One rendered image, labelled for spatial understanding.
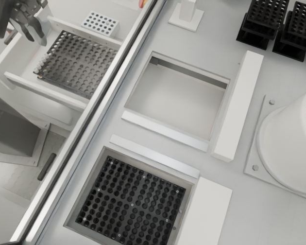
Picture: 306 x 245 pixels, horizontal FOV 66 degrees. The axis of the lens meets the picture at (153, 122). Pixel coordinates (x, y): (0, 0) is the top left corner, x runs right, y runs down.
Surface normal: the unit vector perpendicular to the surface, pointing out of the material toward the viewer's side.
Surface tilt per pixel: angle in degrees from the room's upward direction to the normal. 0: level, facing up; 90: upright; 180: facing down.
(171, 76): 0
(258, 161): 0
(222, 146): 0
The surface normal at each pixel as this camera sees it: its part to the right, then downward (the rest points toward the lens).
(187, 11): -0.39, 0.86
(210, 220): 0.04, -0.36
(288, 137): -0.99, 0.09
